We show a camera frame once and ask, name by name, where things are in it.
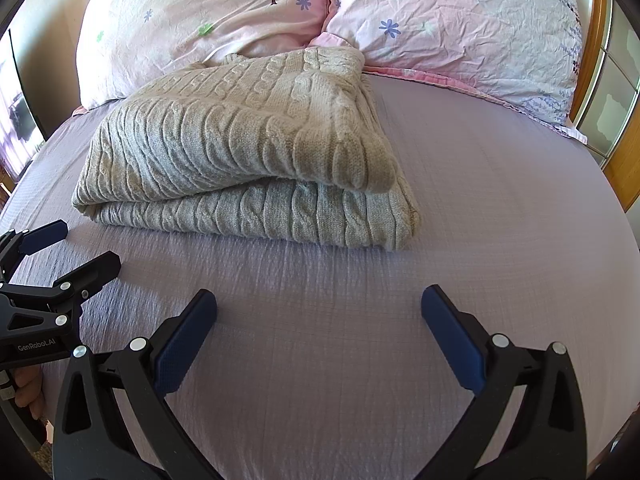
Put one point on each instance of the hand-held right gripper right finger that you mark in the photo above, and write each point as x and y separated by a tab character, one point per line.
452	342

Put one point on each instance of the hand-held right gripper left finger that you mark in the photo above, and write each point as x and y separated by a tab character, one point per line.
181	347

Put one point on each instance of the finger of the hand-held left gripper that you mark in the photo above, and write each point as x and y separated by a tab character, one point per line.
46	238
97	271

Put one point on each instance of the person's left hand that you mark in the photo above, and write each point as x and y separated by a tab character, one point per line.
29	390

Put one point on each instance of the dark framed window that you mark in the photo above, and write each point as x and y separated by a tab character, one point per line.
20	110

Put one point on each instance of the pink pillow with tree print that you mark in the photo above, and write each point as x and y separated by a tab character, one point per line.
200	15

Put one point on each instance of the pink pillow with flower print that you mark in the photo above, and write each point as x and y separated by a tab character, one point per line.
450	30

